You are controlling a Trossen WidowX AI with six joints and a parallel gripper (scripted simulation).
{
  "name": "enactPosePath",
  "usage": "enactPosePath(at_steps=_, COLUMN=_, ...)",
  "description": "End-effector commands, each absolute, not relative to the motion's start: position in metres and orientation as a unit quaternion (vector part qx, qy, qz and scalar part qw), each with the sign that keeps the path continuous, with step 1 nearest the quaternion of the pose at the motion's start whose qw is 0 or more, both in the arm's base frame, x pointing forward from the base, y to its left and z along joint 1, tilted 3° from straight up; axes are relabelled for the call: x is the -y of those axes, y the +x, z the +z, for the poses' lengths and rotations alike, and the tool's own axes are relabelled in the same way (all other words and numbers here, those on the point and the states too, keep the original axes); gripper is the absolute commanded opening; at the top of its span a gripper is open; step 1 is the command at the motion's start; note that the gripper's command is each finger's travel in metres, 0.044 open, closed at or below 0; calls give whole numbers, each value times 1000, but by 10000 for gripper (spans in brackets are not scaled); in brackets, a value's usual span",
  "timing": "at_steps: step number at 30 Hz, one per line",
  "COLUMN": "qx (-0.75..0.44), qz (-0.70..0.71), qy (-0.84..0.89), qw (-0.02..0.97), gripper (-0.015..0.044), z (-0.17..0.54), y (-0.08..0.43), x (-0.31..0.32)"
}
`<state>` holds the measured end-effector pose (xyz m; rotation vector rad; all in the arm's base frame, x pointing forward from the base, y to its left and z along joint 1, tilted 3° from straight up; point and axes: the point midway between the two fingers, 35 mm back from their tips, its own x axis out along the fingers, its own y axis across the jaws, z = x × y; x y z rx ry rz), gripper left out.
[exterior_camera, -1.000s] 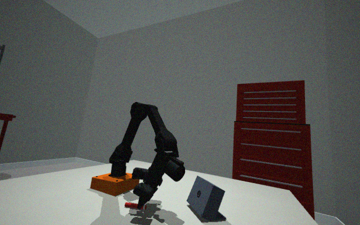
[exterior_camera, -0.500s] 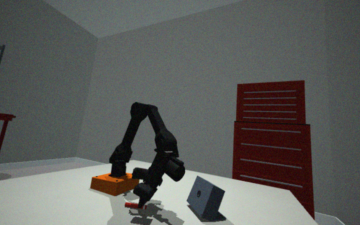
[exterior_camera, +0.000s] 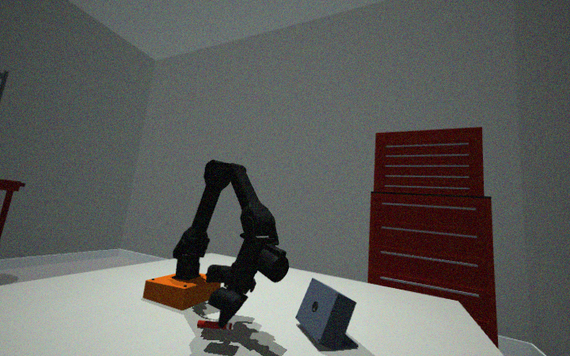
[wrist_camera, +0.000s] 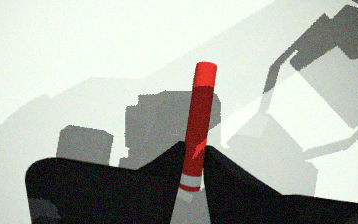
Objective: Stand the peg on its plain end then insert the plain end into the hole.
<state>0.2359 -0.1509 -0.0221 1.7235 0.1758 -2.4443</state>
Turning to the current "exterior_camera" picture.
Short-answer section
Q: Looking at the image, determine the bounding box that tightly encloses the blue-grey square panel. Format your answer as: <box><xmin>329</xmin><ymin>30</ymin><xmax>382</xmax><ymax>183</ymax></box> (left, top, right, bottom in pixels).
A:
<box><xmin>295</xmin><ymin>277</ymin><xmax>359</xmax><ymax>350</ymax></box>

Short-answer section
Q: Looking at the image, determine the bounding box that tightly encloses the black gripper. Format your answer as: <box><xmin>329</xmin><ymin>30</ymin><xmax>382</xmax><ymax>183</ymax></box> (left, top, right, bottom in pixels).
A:
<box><xmin>207</xmin><ymin>259</ymin><xmax>257</xmax><ymax>329</ymax></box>

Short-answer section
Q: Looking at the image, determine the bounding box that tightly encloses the red peg with white band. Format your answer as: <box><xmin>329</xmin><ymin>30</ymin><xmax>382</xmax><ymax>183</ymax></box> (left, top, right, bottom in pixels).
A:
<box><xmin>197</xmin><ymin>320</ymin><xmax>233</xmax><ymax>330</ymax></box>

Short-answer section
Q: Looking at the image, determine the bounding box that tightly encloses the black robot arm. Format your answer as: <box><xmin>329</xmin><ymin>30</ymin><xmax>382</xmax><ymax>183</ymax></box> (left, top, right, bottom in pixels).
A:
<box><xmin>172</xmin><ymin>160</ymin><xmax>289</xmax><ymax>289</ymax></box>

